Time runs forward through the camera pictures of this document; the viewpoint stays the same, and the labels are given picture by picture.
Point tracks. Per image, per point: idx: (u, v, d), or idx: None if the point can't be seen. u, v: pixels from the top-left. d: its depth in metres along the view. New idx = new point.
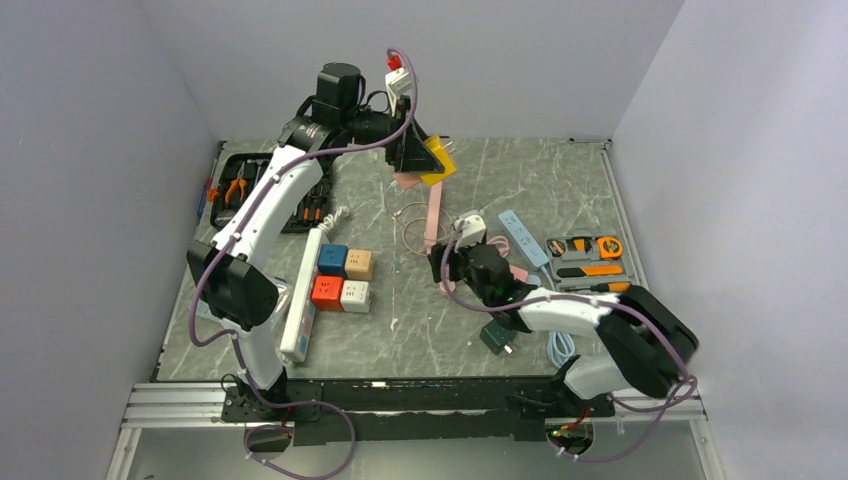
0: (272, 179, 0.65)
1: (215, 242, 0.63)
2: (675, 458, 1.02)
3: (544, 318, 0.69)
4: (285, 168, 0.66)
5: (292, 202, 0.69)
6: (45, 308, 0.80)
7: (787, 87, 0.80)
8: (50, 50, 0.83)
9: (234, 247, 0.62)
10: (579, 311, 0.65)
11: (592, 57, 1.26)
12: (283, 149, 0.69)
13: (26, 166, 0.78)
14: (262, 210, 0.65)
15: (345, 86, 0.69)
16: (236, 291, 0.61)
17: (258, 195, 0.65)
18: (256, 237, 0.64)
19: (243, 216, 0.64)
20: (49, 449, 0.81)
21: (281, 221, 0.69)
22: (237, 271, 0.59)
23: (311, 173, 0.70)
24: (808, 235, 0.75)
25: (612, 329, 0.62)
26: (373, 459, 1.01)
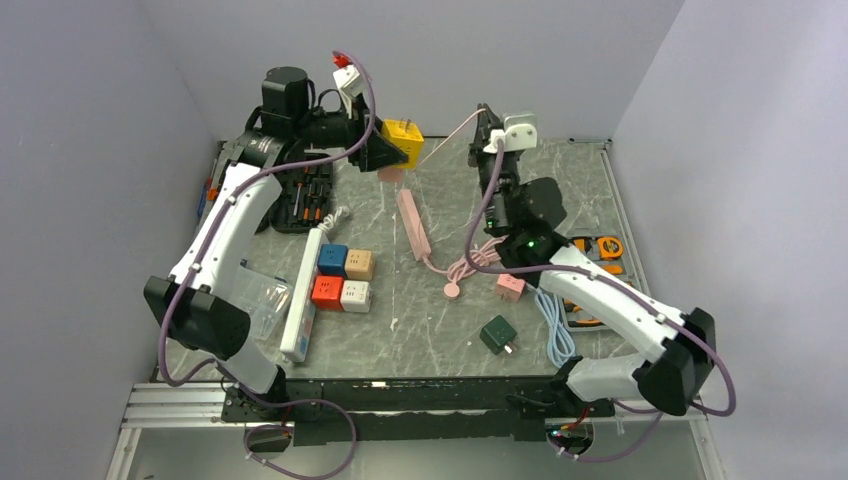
0: (227, 201, 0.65)
1: (174, 276, 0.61)
2: (675, 459, 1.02)
3: (575, 290, 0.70)
4: (240, 188, 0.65)
5: (252, 224, 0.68)
6: (46, 308, 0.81)
7: (787, 87, 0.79)
8: (51, 50, 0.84)
9: (195, 279, 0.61)
10: (634, 318, 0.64)
11: (592, 57, 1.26)
12: (235, 169, 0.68)
13: (26, 165, 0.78)
14: (220, 236, 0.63)
15: (291, 94, 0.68)
16: (204, 325, 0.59)
17: (213, 221, 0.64)
18: (216, 265, 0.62)
19: (201, 245, 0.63)
20: (50, 448, 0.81)
21: (243, 246, 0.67)
22: (202, 305, 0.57)
23: (269, 191, 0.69)
24: (808, 236, 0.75)
25: (681, 363, 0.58)
26: (373, 458, 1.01)
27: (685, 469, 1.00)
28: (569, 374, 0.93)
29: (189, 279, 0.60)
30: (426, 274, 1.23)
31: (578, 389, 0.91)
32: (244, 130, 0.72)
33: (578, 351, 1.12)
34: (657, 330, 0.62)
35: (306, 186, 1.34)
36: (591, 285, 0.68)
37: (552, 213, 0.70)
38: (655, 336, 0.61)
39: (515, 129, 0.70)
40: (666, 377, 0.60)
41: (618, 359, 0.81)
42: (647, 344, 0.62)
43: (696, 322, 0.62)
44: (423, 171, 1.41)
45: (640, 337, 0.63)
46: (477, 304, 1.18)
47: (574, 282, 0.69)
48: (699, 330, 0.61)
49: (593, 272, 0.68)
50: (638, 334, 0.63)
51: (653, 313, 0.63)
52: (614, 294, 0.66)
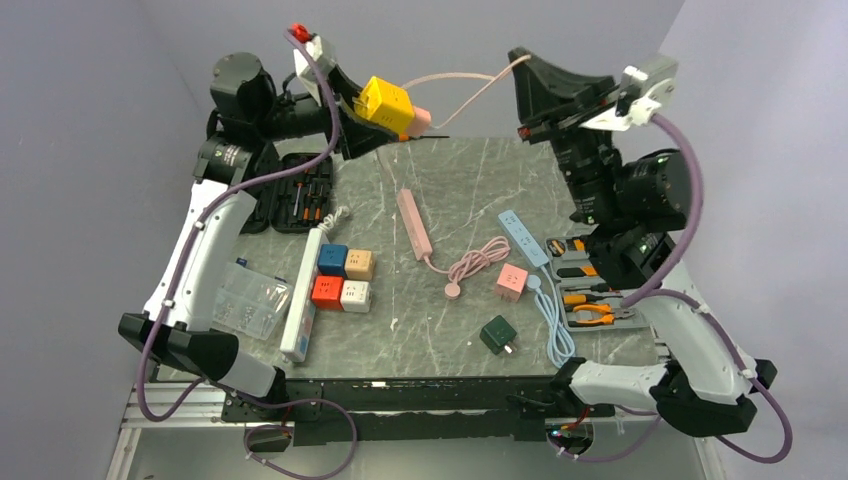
0: (195, 228, 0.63)
1: (148, 310, 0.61)
2: (675, 459, 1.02)
3: (667, 312, 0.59)
4: (206, 213, 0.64)
5: (224, 247, 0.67)
6: (47, 309, 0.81)
7: (790, 87, 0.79)
8: (50, 50, 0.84)
9: (169, 314, 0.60)
10: (721, 367, 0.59)
11: (592, 57, 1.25)
12: (201, 185, 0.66)
13: (26, 166, 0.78)
14: (192, 268, 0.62)
15: (244, 95, 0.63)
16: (185, 359, 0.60)
17: (183, 253, 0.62)
18: (190, 298, 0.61)
19: (172, 279, 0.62)
20: (50, 448, 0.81)
21: (218, 270, 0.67)
22: (180, 344, 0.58)
23: (237, 209, 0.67)
24: (807, 236, 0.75)
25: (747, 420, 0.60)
26: (373, 458, 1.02)
27: (686, 468, 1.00)
28: (576, 377, 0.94)
29: (163, 316, 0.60)
30: (426, 274, 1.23)
31: (578, 389, 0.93)
32: (206, 139, 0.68)
33: (578, 352, 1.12)
34: (737, 383, 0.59)
35: (306, 186, 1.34)
36: (693, 320, 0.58)
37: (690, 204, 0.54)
38: (738, 391, 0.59)
39: (655, 90, 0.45)
40: (720, 420, 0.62)
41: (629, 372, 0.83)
42: (715, 390, 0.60)
43: (764, 376, 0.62)
44: (423, 171, 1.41)
45: (712, 381, 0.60)
46: (477, 304, 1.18)
47: (677, 310, 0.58)
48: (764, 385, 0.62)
49: (703, 306, 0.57)
50: (713, 380, 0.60)
51: (744, 369, 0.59)
52: (709, 335, 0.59)
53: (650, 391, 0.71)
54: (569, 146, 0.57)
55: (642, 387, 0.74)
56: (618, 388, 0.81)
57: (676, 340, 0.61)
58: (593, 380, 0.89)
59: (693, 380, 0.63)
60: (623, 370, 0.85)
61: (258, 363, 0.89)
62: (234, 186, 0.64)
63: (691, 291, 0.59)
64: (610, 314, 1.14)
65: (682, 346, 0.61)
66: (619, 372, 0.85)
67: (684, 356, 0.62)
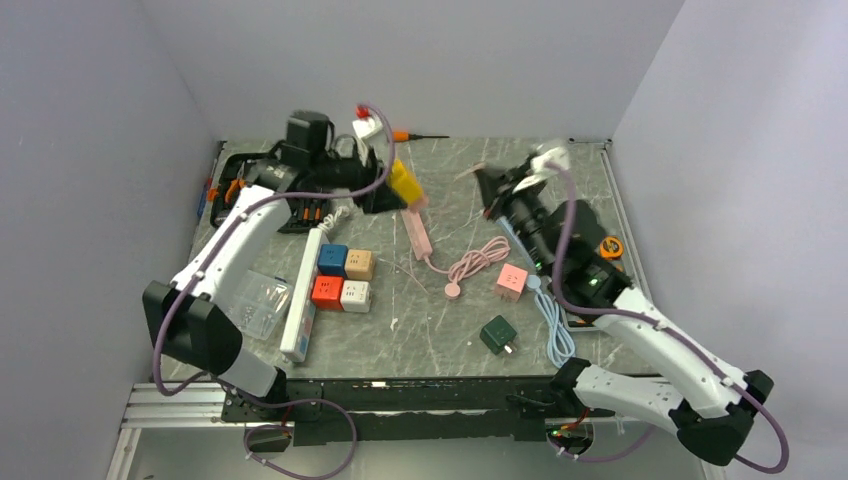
0: (239, 216, 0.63)
1: (176, 280, 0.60)
2: (675, 459, 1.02)
3: (635, 335, 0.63)
4: (254, 205, 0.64)
5: (257, 244, 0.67)
6: (47, 309, 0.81)
7: (789, 88, 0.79)
8: (51, 50, 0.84)
9: (196, 286, 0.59)
10: (700, 378, 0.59)
11: (592, 58, 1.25)
12: (250, 189, 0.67)
13: (26, 166, 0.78)
14: (229, 247, 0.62)
15: (315, 128, 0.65)
16: (199, 336, 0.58)
17: (224, 231, 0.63)
18: (219, 276, 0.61)
19: (206, 254, 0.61)
20: (51, 447, 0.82)
21: (246, 265, 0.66)
22: (200, 313, 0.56)
23: (278, 211, 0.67)
24: (807, 236, 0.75)
25: (744, 430, 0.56)
26: (373, 458, 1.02)
27: (686, 468, 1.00)
28: (579, 382, 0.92)
29: (190, 286, 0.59)
30: (426, 274, 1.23)
31: (581, 392, 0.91)
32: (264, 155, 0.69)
33: (578, 352, 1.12)
34: (723, 393, 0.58)
35: None
36: (657, 336, 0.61)
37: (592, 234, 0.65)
38: (723, 400, 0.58)
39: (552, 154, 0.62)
40: (721, 437, 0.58)
41: (641, 384, 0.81)
42: (707, 404, 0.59)
43: (758, 386, 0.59)
44: (423, 171, 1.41)
45: (701, 396, 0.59)
46: (477, 304, 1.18)
47: (638, 331, 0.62)
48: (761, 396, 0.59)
49: (661, 322, 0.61)
50: (699, 393, 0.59)
51: (724, 377, 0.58)
52: (679, 348, 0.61)
53: (671, 416, 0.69)
54: (513, 210, 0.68)
55: (661, 408, 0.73)
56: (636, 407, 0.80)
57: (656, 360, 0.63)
58: (600, 389, 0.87)
59: (693, 402, 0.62)
60: (633, 381, 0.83)
61: (261, 361, 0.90)
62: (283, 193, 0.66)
63: (649, 312, 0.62)
64: None
65: (662, 365, 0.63)
66: (628, 384, 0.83)
67: (670, 376, 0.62)
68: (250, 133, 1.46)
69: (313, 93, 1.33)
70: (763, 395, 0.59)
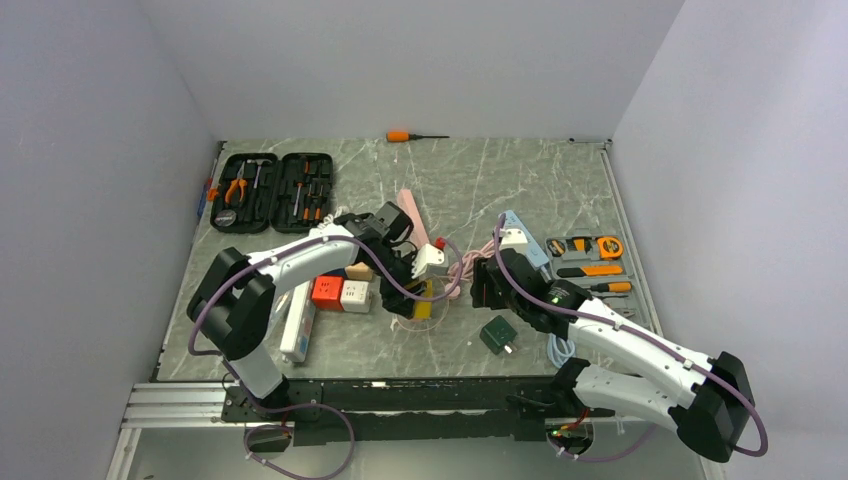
0: (321, 238, 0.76)
1: (251, 256, 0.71)
2: (675, 459, 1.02)
3: (601, 341, 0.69)
4: (335, 236, 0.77)
5: (316, 264, 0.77)
6: (47, 308, 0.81)
7: (789, 90, 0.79)
8: (50, 49, 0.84)
9: (265, 266, 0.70)
10: (663, 365, 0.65)
11: (592, 58, 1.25)
12: (336, 225, 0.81)
13: (26, 165, 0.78)
14: (304, 252, 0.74)
15: (395, 222, 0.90)
16: (238, 313, 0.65)
17: (307, 240, 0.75)
18: (284, 272, 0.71)
19: (286, 249, 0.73)
20: (51, 446, 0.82)
21: (300, 274, 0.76)
22: (253, 289, 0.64)
23: (343, 252, 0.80)
24: (808, 238, 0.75)
25: (714, 408, 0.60)
26: (373, 459, 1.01)
27: (687, 468, 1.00)
28: (579, 382, 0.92)
29: (261, 264, 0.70)
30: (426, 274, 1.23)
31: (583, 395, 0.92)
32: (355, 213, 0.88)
33: (577, 353, 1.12)
34: (687, 376, 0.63)
35: (306, 186, 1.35)
36: (618, 336, 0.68)
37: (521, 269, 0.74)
38: (687, 382, 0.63)
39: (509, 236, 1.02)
40: (704, 422, 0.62)
41: (639, 382, 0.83)
42: (678, 389, 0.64)
43: (724, 367, 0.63)
44: (423, 172, 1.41)
45: (671, 383, 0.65)
46: None
47: (600, 333, 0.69)
48: (728, 375, 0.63)
49: (618, 322, 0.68)
50: (668, 380, 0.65)
51: (682, 360, 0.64)
52: (640, 342, 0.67)
53: (669, 413, 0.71)
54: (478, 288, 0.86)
55: (660, 406, 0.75)
56: (638, 405, 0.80)
57: (629, 362, 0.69)
58: (600, 388, 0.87)
59: (669, 393, 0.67)
60: (631, 378, 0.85)
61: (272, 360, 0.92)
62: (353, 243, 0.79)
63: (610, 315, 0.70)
64: None
65: (634, 364, 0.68)
66: (628, 382, 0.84)
67: (641, 371, 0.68)
68: (249, 133, 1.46)
69: (313, 93, 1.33)
70: (734, 378, 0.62)
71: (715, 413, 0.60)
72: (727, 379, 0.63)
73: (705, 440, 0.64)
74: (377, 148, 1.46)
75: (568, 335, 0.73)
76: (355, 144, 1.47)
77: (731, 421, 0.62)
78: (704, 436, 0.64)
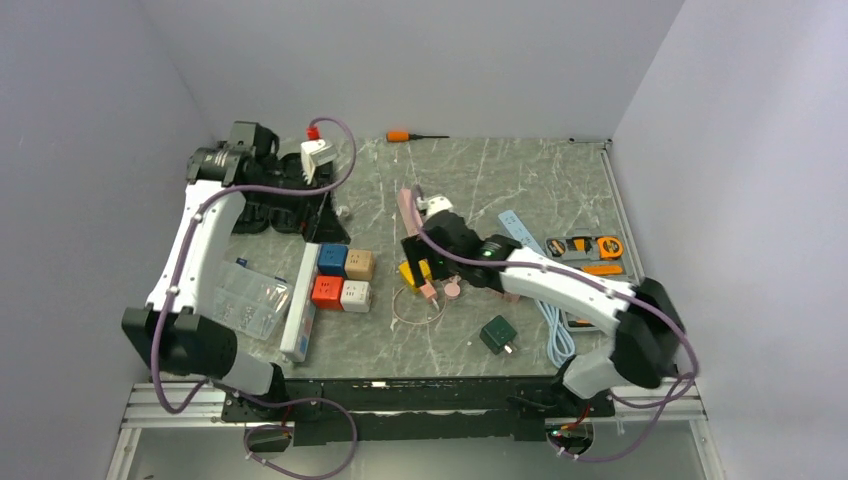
0: (195, 219, 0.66)
1: (150, 302, 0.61)
2: (674, 458, 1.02)
3: (534, 286, 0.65)
4: (205, 205, 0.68)
5: (220, 242, 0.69)
6: (47, 308, 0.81)
7: (790, 89, 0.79)
8: (50, 50, 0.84)
9: (175, 301, 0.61)
10: (587, 297, 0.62)
11: (592, 58, 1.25)
12: (195, 186, 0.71)
13: (26, 166, 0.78)
14: (194, 253, 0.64)
15: (258, 131, 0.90)
16: (192, 348, 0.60)
17: (184, 242, 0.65)
18: (195, 284, 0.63)
19: (175, 268, 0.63)
20: (52, 445, 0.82)
21: (215, 268, 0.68)
22: (188, 325, 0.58)
23: (232, 202, 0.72)
24: (809, 236, 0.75)
25: (636, 331, 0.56)
26: (374, 458, 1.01)
27: (687, 468, 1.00)
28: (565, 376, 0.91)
29: (169, 302, 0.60)
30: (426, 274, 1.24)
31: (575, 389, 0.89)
32: (197, 150, 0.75)
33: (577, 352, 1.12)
34: (611, 305, 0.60)
35: None
36: (545, 276, 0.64)
37: (453, 227, 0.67)
38: (612, 312, 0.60)
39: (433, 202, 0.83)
40: (630, 351, 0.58)
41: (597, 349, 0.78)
42: (605, 321, 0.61)
43: (647, 291, 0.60)
44: (423, 172, 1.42)
45: (600, 317, 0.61)
46: (477, 304, 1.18)
47: (529, 278, 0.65)
48: (649, 298, 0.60)
49: (544, 262, 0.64)
50: (596, 314, 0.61)
51: (603, 289, 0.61)
52: (567, 281, 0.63)
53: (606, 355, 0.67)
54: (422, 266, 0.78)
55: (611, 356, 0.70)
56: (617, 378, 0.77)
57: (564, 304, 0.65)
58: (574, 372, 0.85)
59: (601, 327, 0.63)
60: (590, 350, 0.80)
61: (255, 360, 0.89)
62: (228, 183, 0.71)
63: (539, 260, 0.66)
64: None
65: (567, 305, 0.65)
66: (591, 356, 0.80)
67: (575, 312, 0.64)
68: None
69: (312, 94, 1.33)
70: (657, 302, 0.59)
71: (639, 337, 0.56)
72: (649, 302, 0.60)
73: (637, 371, 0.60)
74: (377, 148, 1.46)
75: (503, 284, 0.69)
76: (355, 144, 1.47)
77: (661, 348, 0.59)
78: (637, 369, 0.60)
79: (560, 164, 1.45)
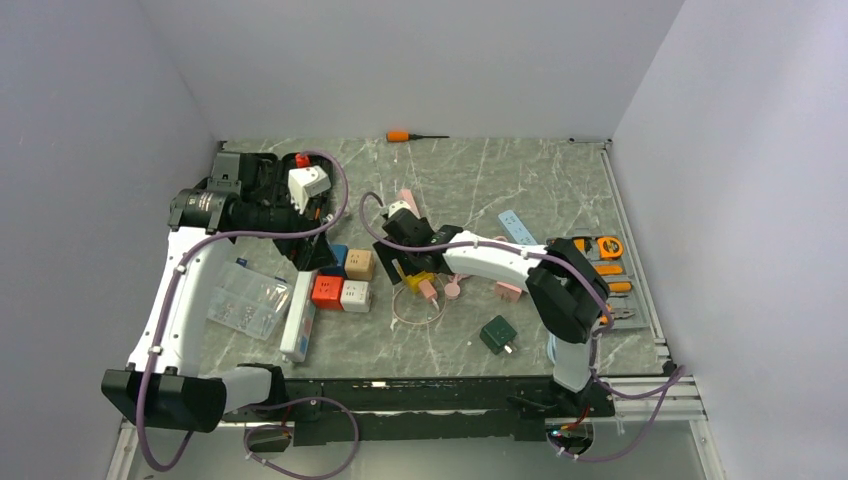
0: (177, 271, 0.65)
1: (133, 362, 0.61)
2: (675, 458, 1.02)
3: (469, 262, 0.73)
4: (188, 256, 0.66)
5: (206, 290, 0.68)
6: (47, 307, 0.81)
7: (789, 90, 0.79)
8: (50, 51, 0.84)
9: (158, 361, 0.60)
10: (508, 261, 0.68)
11: (592, 58, 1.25)
12: (177, 233, 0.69)
13: (27, 166, 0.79)
14: (178, 308, 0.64)
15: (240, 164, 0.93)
16: (177, 410, 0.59)
17: (167, 297, 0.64)
18: (179, 342, 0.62)
19: (158, 325, 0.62)
20: (51, 444, 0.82)
21: (201, 318, 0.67)
22: (171, 389, 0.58)
23: (218, 248, 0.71)
24: (809, 236, 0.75)
25: (540, 280, 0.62)
26: (374, 459, 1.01)
27: (687, 468, 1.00)
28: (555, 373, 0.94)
29: (152, 364, 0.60)
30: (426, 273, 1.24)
31: (567, 383, 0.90)
32: (180, 193, 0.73)
33: None
34: (526, 265, 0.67)
35: None
36: (476, 250, 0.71)
37: (405, 222, 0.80)
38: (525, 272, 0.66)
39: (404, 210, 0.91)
40: (543, 302, 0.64)
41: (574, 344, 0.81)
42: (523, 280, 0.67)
43: (560, 250, 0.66)
44: (423, 172, 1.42)
45: (518, 277, 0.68)
46: (477, 303, 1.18)
47: (462, 253, 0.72)
48: (559, 253, 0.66)
49: (474, 237, 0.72)
50: (516, 276, 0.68)
51: (518, 251, 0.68)
52: (493, 250, 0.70)
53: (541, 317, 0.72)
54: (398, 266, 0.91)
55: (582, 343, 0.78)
56: (585, 353, 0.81)
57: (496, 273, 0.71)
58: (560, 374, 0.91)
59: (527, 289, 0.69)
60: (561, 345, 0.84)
61: (248, 370, 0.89)
62: (212, 229, 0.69)
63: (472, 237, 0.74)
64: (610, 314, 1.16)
65: (499, 274, 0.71)
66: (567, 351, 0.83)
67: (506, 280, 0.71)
68: (249, 133, 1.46)
69: (312, 94, 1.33)
70: (565, 256, 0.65)
71: (544, 286, 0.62)
72: (559, 257, 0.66)
73: (560, 324, 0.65)
74: (377, 148, 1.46)
75: (450, 265, 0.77)
76: (355, 144, 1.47)
77: (575, 299, 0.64)
78: (559, 321, 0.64)
79: (560, 164, 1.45)
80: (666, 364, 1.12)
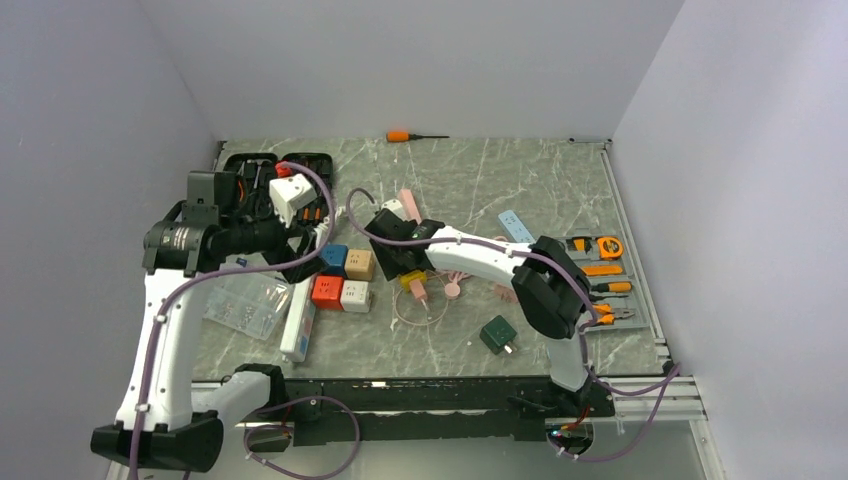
0: (158, 321, 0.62)
1: (122, 418, 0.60)
2: (674, 458, 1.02)
3: (454, 258, 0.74)
4: (167, 304, 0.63)
5: (191, 332, 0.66)
6: (48, 307, 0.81)
7: (789, 91, 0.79)
8: (49, 51, 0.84)
9: (147, 418, 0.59)
10: (493, 260, 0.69)
11: (592, 58, 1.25)
12: (154, 276, 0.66)
13: (26, 166, 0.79)
14: (161, 361, 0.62)
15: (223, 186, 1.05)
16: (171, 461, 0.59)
17: (149, 350, 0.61)
18: (167, 396, 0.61)
19: (143, 381, 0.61)
20: (51, 444, 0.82)
21: (189, 361, 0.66)
22: (162, 447, 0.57)
23: (200, 287, 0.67)
24: (808, 237, 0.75)
25: (524, 278, 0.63)
26: (374, 459, 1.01)
27: (686, 468, 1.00)
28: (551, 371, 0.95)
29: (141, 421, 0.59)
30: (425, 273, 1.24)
31: (566, 382, 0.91)
32: (154, 228, 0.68)
33: None
34: (510, 263, 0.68)
35: None
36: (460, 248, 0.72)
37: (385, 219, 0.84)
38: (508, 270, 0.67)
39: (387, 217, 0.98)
40: (527, 300, 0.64)
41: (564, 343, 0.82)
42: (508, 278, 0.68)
43: (544, 248, 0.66)
44: (423, 172, 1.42)
45: (503, 275, 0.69)
46: (477, 304, 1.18)
47: (447, 251, 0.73)
48: (542, 251, 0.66)
49: (457, 236, 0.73)
50: (501, 274, 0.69)
51: (503, 250, 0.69)
52: (476, 248, 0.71)
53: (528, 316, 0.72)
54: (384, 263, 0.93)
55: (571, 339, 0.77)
56: (578, 351, 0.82)
57: (481, 271, 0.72)
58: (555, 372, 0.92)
59: None
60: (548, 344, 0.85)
61: (246, 379, 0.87)
62: (191, 272, 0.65)
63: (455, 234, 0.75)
64: (610, 314, 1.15)
65: (483, 272, 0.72)
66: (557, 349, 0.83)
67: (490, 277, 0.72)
68: (248, 132, 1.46)
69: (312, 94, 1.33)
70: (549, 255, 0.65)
71: (528, 284, 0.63)
72: (542, 255, 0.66)
73: (546, 323, 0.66)
74: (377, 148, 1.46)
75: (434, 261, 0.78)
76: (355, 144, 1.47)
77: (560, 298, 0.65)
78: (543, 320, 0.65)
79: (560, 164, 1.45)
80: (665, 364, 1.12)
